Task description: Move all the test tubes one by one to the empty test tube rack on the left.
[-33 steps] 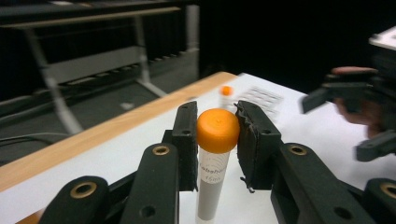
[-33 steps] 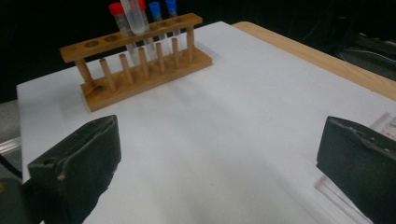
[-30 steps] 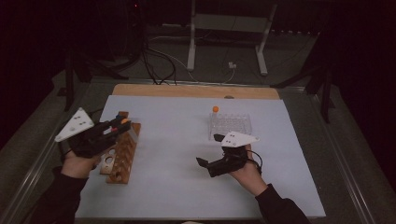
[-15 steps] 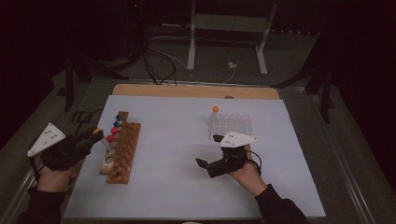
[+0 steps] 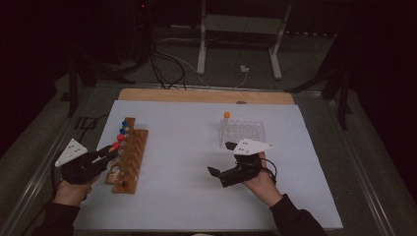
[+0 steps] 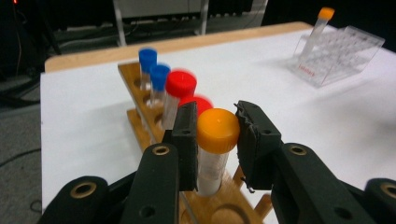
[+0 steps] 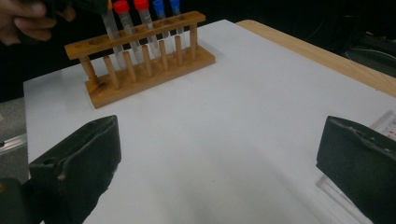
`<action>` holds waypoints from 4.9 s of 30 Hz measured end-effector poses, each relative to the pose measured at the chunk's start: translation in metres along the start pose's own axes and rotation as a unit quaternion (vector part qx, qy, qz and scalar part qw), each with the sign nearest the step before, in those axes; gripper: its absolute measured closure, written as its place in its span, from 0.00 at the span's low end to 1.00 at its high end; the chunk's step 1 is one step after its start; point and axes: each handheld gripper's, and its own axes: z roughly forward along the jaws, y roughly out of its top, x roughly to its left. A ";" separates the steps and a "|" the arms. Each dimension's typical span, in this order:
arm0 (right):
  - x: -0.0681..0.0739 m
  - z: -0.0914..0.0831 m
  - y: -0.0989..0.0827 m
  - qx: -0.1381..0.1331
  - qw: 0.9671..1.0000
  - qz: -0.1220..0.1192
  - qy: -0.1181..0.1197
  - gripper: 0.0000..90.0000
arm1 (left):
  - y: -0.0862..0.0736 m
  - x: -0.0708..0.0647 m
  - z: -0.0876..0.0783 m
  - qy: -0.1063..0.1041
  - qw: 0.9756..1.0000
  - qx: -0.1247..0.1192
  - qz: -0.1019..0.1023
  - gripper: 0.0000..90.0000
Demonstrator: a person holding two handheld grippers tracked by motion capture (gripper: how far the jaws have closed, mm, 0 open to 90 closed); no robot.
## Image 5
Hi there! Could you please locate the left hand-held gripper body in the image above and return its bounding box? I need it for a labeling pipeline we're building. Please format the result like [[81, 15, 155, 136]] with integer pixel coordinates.
[[54, 138, 111, 186]]

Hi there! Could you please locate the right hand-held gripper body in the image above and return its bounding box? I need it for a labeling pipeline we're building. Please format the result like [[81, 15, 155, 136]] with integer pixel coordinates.
[[217, 138, 274, 189]]

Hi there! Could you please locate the clear acrylic tube rack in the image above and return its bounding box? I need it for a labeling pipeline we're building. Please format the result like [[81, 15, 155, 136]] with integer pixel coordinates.
[[219, 118, 267, 149]]

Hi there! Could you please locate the wooden tube rack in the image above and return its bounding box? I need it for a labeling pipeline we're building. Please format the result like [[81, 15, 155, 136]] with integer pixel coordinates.
[[104, 116, 149, 195]]

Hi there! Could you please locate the person's right hand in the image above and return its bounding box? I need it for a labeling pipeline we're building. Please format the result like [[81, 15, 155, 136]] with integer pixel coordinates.
[[242, 156, 283, 207]]

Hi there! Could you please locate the person's left hand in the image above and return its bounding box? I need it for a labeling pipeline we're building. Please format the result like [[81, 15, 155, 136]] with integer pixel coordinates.
[[53, 175, 101, 207]]

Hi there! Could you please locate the black tripod stand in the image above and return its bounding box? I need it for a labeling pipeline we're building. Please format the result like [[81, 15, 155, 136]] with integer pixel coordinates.
[[284, 32, 354, 131]]

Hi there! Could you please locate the grey metal stand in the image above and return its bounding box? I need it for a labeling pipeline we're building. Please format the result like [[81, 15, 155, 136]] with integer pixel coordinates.
[[196, 0, 293, 81]]

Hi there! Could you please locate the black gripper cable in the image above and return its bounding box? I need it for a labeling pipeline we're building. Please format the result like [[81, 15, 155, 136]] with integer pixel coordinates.
[[260, 157, 278, 185]]

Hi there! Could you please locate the white floor cable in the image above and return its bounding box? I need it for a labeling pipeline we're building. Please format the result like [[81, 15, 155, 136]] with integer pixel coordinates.
[[156, 37, 250, 89]]

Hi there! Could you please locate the black floor cable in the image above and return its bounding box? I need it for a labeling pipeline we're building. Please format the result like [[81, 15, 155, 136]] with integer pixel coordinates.
[[131, 6, 187, 91]]

